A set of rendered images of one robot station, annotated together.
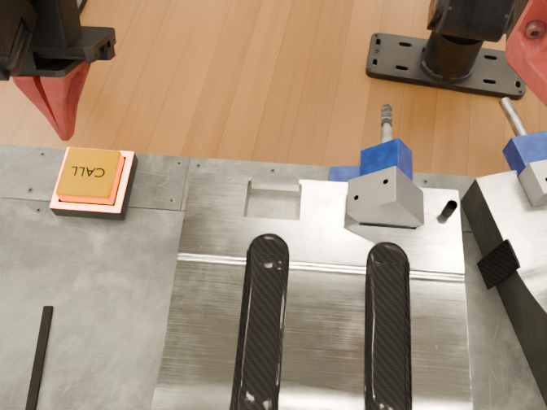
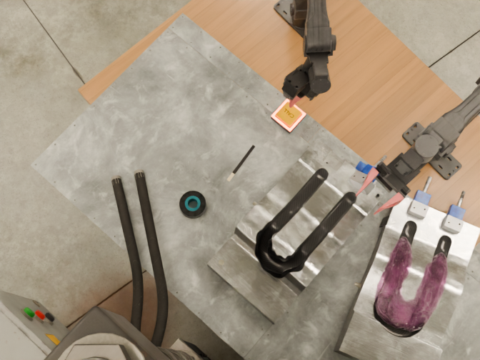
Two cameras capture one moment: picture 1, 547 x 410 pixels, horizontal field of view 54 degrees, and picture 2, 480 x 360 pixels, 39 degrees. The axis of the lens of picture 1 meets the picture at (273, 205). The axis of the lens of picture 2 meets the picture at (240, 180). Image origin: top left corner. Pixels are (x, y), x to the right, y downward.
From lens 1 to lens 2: 1.53 m
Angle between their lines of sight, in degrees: 16
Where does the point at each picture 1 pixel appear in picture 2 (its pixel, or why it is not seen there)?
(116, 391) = (258, 181)
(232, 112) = (346, 118)
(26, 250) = (256, 123)
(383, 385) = (326, 224)
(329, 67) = (391, 123)
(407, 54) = not seen: hidden behind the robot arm
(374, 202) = (356, 180)
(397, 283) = (348, 204)
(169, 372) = (278, 186)
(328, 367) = (316, 211)
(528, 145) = (421, 195)
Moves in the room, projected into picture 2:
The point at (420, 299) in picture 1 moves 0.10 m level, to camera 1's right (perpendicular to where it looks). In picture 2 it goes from (351, 212) to (379, 231)
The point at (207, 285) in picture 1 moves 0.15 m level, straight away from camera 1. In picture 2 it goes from (301, 171) to (312, 125)
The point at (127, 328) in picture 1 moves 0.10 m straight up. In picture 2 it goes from (271, 166) to (273, 157)
